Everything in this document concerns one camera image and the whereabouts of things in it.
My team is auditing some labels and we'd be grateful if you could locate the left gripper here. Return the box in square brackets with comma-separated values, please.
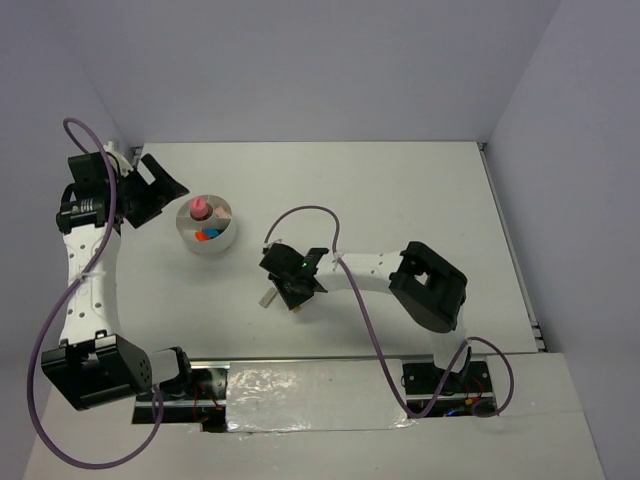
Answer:
[108, 154, 189, 230]

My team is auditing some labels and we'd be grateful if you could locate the beige eraser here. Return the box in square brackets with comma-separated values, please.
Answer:
[259, 288, 278, 308]

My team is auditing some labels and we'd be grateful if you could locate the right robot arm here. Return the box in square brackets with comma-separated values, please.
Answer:
[259, 241, 471, 391]

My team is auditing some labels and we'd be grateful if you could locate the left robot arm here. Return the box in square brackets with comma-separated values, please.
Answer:
[40, 152, 196, 411]

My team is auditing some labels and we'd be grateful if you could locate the white round divided container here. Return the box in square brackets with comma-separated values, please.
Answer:
[176, 195, 237, 255]

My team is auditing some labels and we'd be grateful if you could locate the silver foil mat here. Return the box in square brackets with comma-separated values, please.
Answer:
[226, 360, 411, 433]

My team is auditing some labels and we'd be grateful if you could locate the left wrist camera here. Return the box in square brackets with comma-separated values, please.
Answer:
[103, 140, 134, 177]

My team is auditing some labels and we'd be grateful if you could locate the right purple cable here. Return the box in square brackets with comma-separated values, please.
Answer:
[263, 205, 516, 419]

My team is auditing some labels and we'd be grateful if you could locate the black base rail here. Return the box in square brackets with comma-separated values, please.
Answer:
[163, 359, 497, 434]

